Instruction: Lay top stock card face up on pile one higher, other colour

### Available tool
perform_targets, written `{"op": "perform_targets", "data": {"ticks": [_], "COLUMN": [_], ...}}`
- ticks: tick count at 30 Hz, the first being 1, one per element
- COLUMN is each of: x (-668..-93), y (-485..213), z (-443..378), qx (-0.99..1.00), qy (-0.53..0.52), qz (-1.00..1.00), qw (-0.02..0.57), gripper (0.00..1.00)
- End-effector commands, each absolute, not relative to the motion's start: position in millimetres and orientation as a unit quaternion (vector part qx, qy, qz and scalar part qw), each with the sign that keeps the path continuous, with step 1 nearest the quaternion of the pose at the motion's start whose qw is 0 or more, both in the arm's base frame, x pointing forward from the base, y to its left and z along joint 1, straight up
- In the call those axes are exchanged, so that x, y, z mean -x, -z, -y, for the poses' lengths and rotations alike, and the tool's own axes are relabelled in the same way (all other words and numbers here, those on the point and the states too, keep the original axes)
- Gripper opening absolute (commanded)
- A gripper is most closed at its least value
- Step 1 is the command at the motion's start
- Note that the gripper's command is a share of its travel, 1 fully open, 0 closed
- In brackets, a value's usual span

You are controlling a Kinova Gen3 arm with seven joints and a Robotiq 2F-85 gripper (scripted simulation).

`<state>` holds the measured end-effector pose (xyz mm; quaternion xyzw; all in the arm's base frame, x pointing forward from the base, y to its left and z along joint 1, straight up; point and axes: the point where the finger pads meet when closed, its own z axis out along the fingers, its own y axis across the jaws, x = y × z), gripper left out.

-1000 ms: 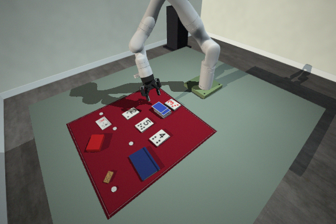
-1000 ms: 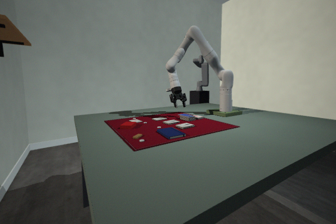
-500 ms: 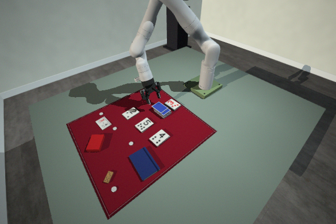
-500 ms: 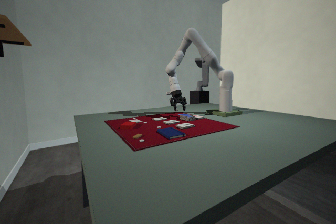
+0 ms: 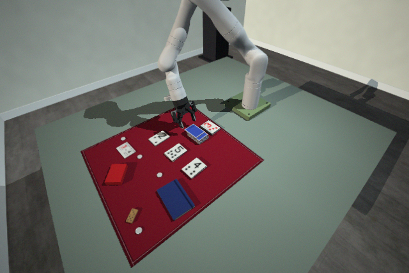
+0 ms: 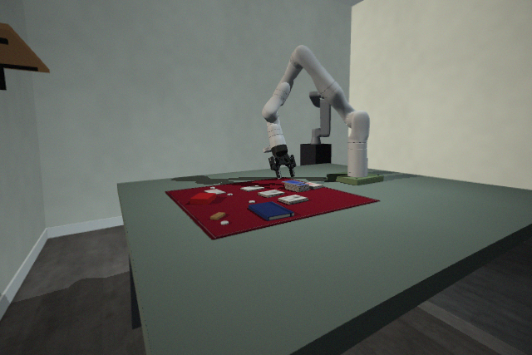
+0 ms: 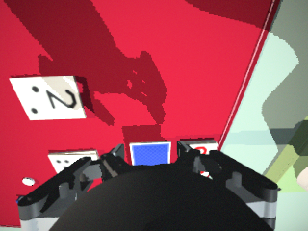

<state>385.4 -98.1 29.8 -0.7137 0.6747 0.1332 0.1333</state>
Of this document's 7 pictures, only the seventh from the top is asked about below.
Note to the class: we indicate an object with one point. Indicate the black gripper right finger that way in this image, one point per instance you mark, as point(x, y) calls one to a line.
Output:
point(256, 190)

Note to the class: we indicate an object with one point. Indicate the off-white round disc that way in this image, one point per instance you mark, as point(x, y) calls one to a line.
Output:
point(28, 181)

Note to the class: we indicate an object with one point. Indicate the dark red cloth mat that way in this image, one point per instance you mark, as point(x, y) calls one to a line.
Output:
point(146, 70)

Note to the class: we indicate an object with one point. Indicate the dark red fabric mat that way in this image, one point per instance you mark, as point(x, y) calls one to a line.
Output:
point(273, 5)

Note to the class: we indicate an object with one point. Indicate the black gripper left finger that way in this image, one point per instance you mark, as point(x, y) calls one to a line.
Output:
point(39, 209)

